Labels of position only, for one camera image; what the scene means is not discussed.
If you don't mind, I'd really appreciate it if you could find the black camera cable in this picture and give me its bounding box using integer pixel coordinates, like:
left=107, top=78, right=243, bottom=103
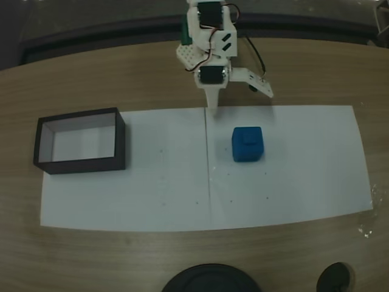
left=242, top=33, right=269, bottom=82

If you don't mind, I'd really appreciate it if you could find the green table clamp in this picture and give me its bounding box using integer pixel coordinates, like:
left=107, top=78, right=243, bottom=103
left=181, top=14, right=193, bottom=46

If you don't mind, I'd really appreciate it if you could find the grey metal frame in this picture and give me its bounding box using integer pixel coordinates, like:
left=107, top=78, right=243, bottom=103
left=374, top=0, right=389, bottom=49

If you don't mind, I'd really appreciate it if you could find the blue cube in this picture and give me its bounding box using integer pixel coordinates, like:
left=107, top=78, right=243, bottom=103
left=231, top=126, right=264, bottom=163

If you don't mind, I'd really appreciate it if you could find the large black round object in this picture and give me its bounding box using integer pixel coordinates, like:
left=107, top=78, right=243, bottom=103
left=160, top=263, right=262, bottom=292

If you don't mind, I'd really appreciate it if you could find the white paper sheet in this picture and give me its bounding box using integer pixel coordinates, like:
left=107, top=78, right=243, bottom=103
left=40, top=107, right=212, bottom=233
left=204, top=105, right=374, bottom=231

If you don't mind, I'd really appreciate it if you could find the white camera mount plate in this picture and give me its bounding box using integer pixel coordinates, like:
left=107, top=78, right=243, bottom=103
left=228, top=68, right=275, bottom=99

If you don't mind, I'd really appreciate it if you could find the small black round object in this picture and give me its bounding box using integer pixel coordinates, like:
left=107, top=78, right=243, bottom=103
left=315, top=262, right=356, bottom=292

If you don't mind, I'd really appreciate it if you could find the brown open box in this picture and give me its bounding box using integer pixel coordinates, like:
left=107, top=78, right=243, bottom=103
left=33, top=106, right=126, bottom=175

